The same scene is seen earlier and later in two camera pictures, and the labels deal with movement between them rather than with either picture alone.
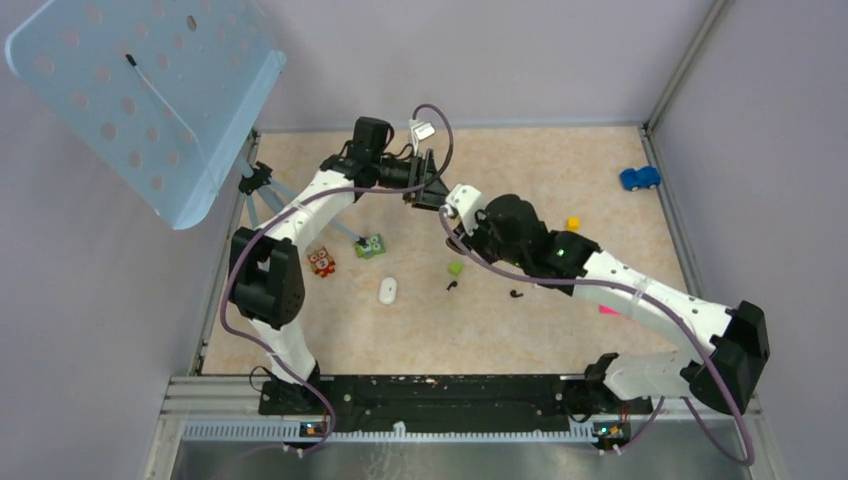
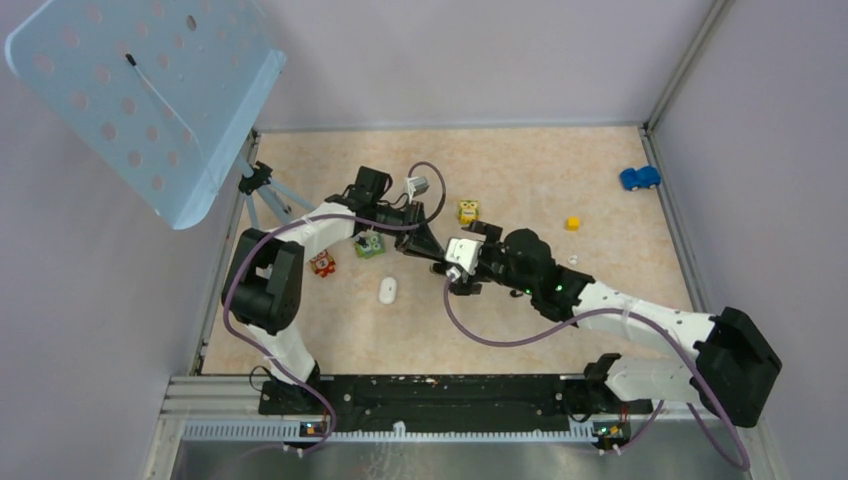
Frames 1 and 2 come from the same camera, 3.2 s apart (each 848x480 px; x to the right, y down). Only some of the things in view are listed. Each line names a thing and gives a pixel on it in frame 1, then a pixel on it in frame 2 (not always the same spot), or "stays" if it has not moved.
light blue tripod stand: [256, 183] stays
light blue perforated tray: [160, 92] stays
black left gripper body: [419, 173] → [412, 213]
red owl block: [321, 262] stays
